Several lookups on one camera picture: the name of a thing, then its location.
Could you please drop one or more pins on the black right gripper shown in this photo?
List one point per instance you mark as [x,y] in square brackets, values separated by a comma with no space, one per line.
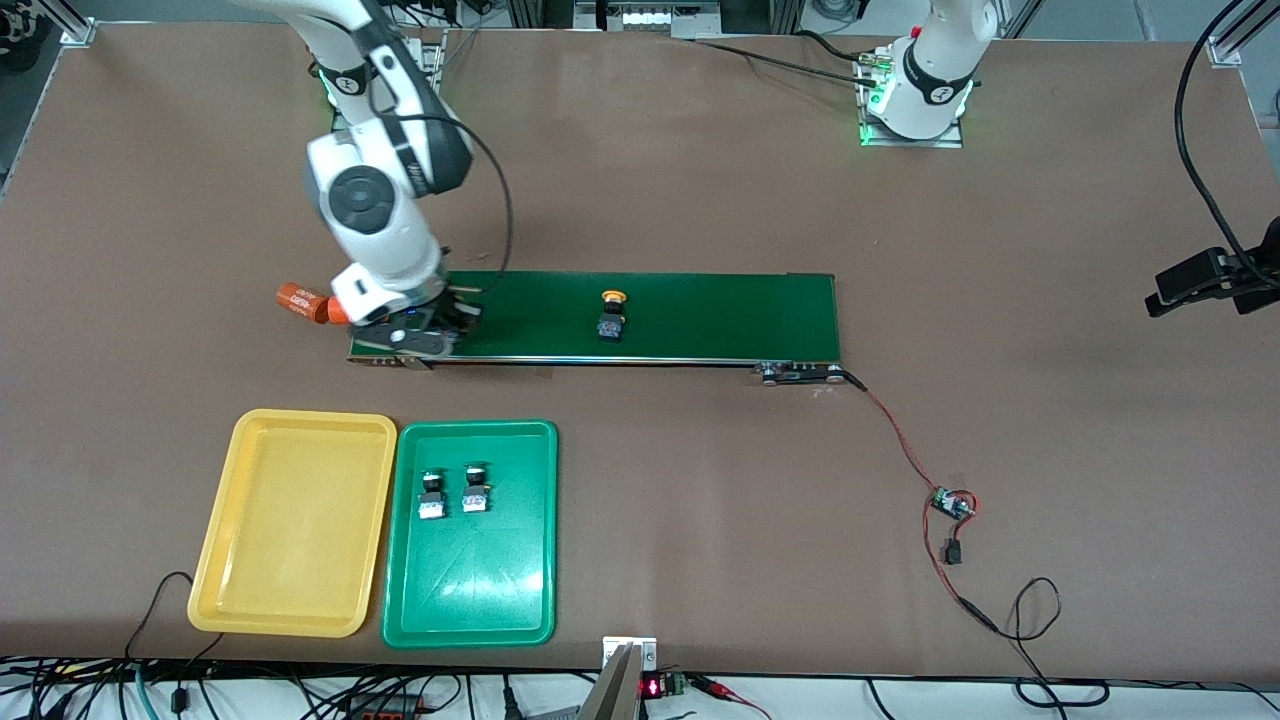
[452,313]

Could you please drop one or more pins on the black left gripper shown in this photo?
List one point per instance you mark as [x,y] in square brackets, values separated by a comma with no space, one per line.
[1232,272]

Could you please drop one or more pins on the orange printed cylinder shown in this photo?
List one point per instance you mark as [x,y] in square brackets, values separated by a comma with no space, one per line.
[342,313]
[298,297]

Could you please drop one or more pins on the green push button switch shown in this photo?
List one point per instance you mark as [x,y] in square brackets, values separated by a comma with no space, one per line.
[432,497]
[476,492]

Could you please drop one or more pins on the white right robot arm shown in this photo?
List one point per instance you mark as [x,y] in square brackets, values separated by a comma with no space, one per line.
[380,200]

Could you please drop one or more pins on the green belt conveyor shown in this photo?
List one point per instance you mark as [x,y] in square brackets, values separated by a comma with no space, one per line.
[650,315]

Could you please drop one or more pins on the green plastic tray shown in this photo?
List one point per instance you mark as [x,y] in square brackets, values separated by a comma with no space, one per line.
[470,570]

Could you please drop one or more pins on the yellow plastic tray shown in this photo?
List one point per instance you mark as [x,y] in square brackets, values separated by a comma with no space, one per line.
[290,520]

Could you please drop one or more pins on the small black circuit board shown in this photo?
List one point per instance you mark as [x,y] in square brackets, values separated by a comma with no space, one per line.
[951,503]

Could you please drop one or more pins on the white lit device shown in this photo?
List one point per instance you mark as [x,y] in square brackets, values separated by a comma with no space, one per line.
[645,17]

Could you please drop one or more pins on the black orange power strip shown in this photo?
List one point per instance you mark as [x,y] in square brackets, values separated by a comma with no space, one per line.
[385,708]

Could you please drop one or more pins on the small red LED module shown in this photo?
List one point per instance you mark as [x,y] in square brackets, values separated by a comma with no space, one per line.
[655,687]

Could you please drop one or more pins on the red clip lead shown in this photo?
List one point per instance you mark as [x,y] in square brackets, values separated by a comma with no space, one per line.
[715,686]

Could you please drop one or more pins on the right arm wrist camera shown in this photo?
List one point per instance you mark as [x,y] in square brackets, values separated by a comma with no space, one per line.
[400,340]

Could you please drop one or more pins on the silver table corner bracket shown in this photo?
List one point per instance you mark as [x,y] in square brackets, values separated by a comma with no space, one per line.
[78,32]
[1223,52]

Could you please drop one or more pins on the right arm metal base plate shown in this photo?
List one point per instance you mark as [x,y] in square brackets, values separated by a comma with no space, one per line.
[437,60]

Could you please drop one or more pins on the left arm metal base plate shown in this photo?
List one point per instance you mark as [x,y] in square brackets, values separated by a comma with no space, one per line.
[910,143]

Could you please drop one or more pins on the grey camera stand pole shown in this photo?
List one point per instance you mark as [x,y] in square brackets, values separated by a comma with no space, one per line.
[620,690]

